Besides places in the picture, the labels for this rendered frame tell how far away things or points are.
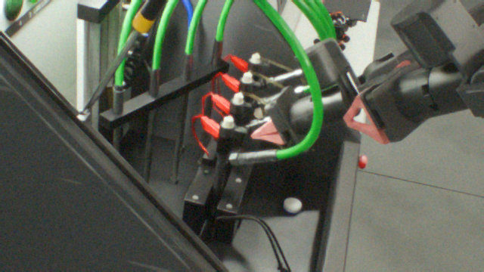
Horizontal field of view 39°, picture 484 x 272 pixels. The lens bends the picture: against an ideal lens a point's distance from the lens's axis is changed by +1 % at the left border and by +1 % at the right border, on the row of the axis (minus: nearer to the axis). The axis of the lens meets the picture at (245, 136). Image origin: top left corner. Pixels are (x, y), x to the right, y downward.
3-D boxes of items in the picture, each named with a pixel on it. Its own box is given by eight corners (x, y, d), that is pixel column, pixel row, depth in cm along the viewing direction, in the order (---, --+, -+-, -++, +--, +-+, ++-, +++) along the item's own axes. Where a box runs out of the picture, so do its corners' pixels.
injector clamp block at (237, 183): (226, 270, 130) (237, 212, 121) (176, 257, 131) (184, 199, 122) (259, 166, 157) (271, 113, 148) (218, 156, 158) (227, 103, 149)
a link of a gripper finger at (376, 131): (321, 106, 84) (369, 91, 76) (358, 80, 87) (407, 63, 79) (347, 153, 85) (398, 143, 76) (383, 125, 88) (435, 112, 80)
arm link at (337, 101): (358, 120, 102) (370, 105, 107) (338, 80, 101) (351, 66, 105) (321, 133, 106) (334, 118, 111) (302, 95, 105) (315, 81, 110)
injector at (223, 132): (229, 222, 128) (246, 134, 115) (204, 215, 128) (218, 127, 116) (233, 212, 130) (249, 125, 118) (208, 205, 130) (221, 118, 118)
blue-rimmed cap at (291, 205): (299, 216, 145) (300, 211, 145) (281, 211, 146) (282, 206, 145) (302, 205, 149) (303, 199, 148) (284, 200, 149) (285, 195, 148)
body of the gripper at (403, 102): (360, 96, 77) (404, 82, 70) (415, 57, 81) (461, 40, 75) (387, 145, 77) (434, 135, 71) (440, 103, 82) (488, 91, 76)
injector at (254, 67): (254, 150, 147) (271, 68, 135) (232, 144, 147) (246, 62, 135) (257, 143, 149) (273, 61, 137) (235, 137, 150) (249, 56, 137)
